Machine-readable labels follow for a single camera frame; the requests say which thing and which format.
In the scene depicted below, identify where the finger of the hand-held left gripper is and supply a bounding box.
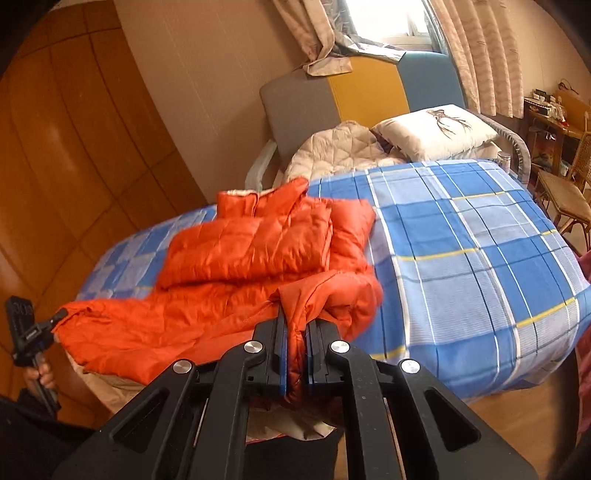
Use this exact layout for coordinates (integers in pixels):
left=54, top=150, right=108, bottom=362
left=42, top=308, right=69, bottom=337

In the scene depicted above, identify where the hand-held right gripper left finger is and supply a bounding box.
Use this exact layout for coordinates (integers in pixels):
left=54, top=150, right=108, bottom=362
left=53, top=318, right=291, bottom=480

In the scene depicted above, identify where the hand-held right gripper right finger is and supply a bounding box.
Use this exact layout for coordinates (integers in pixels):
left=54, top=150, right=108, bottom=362
left=306, top=319, right=537, bottom=480

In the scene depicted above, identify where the orange puffer jacket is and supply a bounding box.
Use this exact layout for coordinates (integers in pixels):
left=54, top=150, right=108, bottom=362
left=54, top=178, right=385, bottom=416

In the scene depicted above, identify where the person's left forearm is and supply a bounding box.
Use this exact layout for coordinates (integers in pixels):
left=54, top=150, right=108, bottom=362
left=0, top=392, right=100, bottom=480

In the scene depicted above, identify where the person's left hand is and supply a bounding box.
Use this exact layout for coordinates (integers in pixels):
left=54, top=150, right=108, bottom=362
left=23, top=357, right=58, bottom=394

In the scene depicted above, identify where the beige bed cover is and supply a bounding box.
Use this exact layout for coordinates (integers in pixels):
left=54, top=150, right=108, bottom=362
left=69, top=353, right=155, bottom=414

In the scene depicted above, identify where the wooden wardrobe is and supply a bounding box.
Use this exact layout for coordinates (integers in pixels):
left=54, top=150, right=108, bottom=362
left=0, top=0, right=218, bottom=416

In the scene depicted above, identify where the bed with blue plaid sheet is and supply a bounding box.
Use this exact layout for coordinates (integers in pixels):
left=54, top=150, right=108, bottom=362
left=76, top=159, right=583, bottom=402

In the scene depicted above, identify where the beige quilted blanket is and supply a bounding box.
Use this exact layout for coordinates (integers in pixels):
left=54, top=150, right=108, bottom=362
left=283, top=121, right=407, bottom=183

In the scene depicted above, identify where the white deer print pillow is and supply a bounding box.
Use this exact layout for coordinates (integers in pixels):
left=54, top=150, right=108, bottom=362
left=372, top=104, right=500, bottom=162

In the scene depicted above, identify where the grey yellow blue headboard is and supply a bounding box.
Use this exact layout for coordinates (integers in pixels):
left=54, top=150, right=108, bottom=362
left=259, top=52, right=466, bottom=160

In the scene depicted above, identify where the wicker chair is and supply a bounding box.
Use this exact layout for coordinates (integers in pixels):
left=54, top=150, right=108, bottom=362
left=536, top=134, right=591, bottom=236

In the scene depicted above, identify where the beige patterned curtain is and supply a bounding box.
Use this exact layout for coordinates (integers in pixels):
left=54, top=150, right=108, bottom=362
left=272, top=0, right=407, bottom=77
left=427, top=0, right=539, bottom=118

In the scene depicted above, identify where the cluttered wooden desk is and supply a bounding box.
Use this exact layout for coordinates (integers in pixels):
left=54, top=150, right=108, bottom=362
left=522, top=88, right=591, bottom=185

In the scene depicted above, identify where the window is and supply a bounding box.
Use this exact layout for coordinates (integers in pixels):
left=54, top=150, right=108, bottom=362
left=358, top=0, right=437, bottom=51

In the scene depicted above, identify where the white bed rail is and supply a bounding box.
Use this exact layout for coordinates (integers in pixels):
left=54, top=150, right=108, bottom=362
left=245, top=141, right=280, bottom=188

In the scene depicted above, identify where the grey bed rail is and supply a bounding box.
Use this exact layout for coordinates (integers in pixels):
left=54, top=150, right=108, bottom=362
left=471, top=111, right=532, bottom=185

